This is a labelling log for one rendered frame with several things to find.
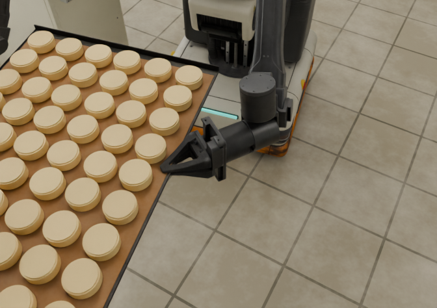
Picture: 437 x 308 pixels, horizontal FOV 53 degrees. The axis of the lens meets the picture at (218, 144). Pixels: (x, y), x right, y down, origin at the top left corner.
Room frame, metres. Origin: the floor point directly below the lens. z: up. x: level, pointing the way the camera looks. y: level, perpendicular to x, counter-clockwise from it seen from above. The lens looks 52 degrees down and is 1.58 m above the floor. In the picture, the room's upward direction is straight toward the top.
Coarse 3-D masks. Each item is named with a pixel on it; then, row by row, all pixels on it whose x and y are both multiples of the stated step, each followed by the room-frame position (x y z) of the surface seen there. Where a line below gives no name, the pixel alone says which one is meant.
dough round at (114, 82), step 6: (108, 72) 0.60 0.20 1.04; (114, 72) 0.60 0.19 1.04; (120, 72) 0.60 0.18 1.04; (102, 78) 0.58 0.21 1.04; (108, 78) 0.58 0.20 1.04; (114, 78) 0.58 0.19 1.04; (120, 78) 0.58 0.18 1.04; (126, 78) 0.59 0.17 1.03; (102, 84) 0.57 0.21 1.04; (108, 84) 0.57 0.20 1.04; (114, 84) 0.57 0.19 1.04; (120, 84) 0.57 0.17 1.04; (126, 84) 0.57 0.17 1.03; (102, 90) 0.57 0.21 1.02; (108, 90) 0.56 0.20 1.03; (114, 90) 0.56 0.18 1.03; (120, 90) 0.56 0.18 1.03
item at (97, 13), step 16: (16, 0) 1.38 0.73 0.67; (32, 0) 1.33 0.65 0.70; (48, 0) 1.30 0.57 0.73; (80, 0) 1.41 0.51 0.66; (96, 0) 1.47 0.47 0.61; (112, 0) 1.54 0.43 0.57; (16, 16) 1.40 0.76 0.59; (32, 16) 1.35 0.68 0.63; (48, 16) 1.30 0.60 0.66; (64, 16) 1.33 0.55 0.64; (80, 16) 1.39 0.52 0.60; (96, 16) 1.46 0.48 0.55; (112, 16) 1.53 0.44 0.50; (16, 32) 1.42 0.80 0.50; (80, 32) 1.37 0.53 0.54; (96, 32) 1.44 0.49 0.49; (112, 32) 1.51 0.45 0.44; (16, 48) 1.45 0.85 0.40; (0, 64) 1.55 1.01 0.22
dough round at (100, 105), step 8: (88, 96) 0.54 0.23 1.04; (96, 96) 0.54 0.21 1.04; (104, 96) 0.54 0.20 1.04; (88, 104) 0.52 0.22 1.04; (96, 104) 0.52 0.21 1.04; (104, 104) 0.52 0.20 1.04; (112, 104) 0.52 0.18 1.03; (88, 112) 0.51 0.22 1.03; (96, 112) 0.50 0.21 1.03; (104, 112) 0.50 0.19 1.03; (112, 112) 0.52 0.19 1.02
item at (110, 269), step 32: (128, 96) 0.56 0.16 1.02; (160, 96) 0.56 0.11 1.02; (192, 96) 0.56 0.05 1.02; (32, 128) 0.48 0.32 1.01; (64, 128) 0.48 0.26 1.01; (0, 160) 0.42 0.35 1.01; (32, 160) 0.42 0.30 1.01; (128, 160) 0.42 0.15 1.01; (32, 192) 0.36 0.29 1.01; (64, 192) 0.36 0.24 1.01; (0, 224) 0.30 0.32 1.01; (128, 224) 0.30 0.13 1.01; (64, 256) 0.25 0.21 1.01; (0, 288) 0.21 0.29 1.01; (32, 288) 0.21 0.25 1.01
